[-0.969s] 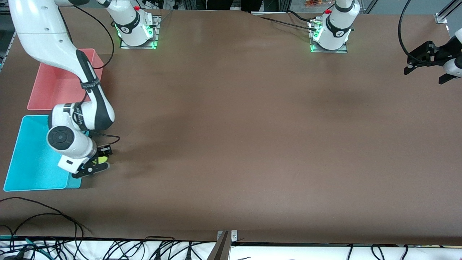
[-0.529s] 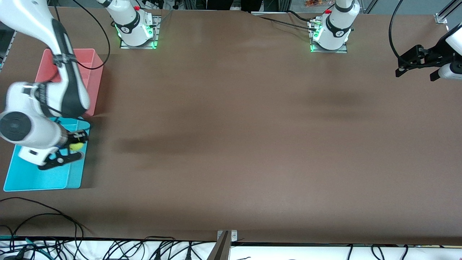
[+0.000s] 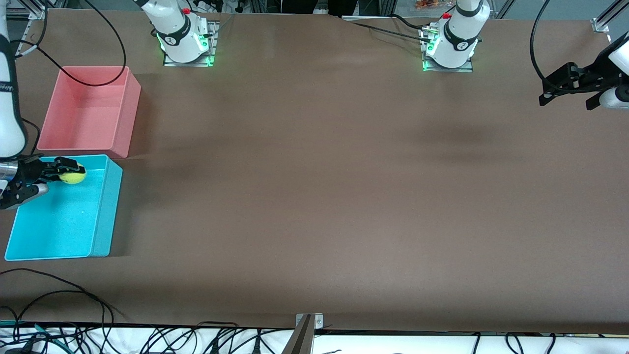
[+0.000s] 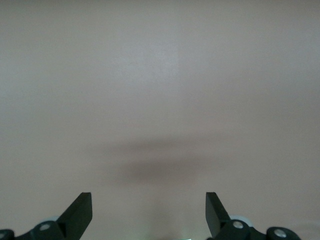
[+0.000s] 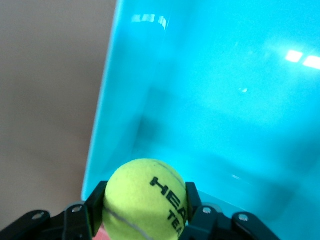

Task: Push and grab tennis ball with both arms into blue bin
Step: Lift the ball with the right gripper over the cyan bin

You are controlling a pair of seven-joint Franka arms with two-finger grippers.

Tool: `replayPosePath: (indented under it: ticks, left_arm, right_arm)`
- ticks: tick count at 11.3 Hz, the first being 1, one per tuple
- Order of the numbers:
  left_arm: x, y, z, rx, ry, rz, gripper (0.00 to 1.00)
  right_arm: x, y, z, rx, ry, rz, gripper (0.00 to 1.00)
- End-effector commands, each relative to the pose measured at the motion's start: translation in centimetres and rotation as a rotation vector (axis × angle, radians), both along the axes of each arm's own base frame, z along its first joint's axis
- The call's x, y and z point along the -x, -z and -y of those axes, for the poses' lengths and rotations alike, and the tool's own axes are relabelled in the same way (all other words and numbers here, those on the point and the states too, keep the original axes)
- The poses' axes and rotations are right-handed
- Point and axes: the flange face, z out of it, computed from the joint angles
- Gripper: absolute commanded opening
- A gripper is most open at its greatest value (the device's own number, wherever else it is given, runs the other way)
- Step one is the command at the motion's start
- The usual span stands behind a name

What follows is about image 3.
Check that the aluminium frame profile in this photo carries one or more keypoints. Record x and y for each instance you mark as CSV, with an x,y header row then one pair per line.
x,y
602,23
37,12

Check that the silver metal bracket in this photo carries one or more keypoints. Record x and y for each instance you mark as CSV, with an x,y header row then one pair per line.
x,y
318,322

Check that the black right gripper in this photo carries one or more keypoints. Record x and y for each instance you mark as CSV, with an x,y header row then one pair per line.
x,y
30,170

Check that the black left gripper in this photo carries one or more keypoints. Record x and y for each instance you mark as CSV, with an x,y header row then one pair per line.
x,y
593,74

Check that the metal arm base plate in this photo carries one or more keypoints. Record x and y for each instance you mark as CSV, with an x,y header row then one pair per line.
x,y
213,44
467,69

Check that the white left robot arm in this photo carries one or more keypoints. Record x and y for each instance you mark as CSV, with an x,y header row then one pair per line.
x,y
457,39

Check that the blue plastic bin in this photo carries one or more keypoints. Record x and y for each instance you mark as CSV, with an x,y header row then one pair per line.
x,y
64,221

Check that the orange background item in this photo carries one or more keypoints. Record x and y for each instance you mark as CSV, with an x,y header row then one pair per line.
x,y
427,4

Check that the pink plastic bin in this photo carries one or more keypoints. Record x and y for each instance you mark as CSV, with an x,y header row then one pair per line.
x,y
93,118

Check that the yellow-green tennis ball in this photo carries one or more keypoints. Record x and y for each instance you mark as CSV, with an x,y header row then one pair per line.
x,y
74,177

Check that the dark grey camera post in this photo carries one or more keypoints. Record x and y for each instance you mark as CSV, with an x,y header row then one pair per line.
x,y
300,341

